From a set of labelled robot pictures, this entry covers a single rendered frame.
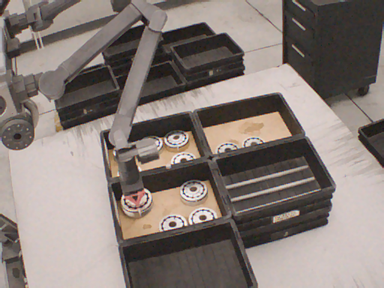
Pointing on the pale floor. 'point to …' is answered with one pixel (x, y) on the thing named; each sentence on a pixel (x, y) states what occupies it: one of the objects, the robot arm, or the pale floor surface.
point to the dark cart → (333, 43)
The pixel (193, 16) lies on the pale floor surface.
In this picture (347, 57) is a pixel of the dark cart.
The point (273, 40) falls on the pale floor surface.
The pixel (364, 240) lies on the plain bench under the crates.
